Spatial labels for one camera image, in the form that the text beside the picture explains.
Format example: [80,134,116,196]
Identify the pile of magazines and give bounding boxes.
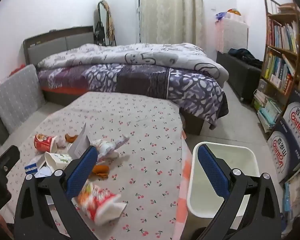
[282,165,300,220]

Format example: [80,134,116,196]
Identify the red instant noodle cup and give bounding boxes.
[34,133,58,153]

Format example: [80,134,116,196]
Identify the white folded paper sheet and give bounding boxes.
[67,123,92,159]

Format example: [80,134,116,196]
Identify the tan plaid scarf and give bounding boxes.
[101,0,115,41]

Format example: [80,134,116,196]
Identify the purple patterned blanket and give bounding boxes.
[37,64,229,130]

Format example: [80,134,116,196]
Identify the red bed sheet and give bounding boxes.
[40,86,88,96]

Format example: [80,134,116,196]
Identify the white cartoon print quilt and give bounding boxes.
[37,42,229,88]

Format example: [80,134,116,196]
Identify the cream lace curtain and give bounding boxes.
[139,0,204,49]

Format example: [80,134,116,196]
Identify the row of upright books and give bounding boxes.
[266,19,299,53]
[264,52,296,93]

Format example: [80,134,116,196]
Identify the dark clothes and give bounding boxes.
[227,48,263,68]

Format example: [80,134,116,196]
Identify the small orange toy carrot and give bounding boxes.
[91,164,110,179]

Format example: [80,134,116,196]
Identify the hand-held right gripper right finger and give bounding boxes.
[197,144,283,240]

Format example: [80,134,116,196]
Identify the pink and white cabinet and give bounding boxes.
[215,17,249,54]

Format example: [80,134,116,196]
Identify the dark storage bench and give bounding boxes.
[216,51,262,103]

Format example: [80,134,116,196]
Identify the white plastic trash bin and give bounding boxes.
[187,142,260,218]

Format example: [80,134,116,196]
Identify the wooden bookshelf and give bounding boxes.
[252,0,300,140]

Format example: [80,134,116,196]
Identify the grey checked cushion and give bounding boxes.
[0,64,46,134]

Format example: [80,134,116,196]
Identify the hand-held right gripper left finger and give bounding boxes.
[14,145,98,240]

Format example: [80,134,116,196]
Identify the standing mirror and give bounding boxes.
[97,1,117,47]

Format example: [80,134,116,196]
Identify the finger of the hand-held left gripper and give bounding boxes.
[0,145,20,180]

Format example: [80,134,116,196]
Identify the bed with grey headboard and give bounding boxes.
[23,26,229,136]

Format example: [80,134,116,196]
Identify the colourful toys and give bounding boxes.
[216,9,243,22]

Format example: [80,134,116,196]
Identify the white carton with green print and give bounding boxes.
[44,151,74,178]

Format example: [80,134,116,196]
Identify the red and white snack packet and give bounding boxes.
[76,181,127,224]

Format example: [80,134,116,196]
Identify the cherry print tablecloth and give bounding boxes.
[0,91,193,240]

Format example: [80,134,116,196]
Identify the black bag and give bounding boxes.
[94,21,106,46]

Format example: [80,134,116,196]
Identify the red cloth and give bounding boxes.
[9,64,27,77]

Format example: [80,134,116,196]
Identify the blue and white printed carton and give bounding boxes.
[281,90,300,160]
[267,130,300,183]

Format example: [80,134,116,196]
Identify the stack of lying books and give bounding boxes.
[254,90,283,133]

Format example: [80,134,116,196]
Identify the crumpled white purple wrapper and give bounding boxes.
[91,135,130,161]

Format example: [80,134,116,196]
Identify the blue and white box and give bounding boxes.
[24,163,39,175]

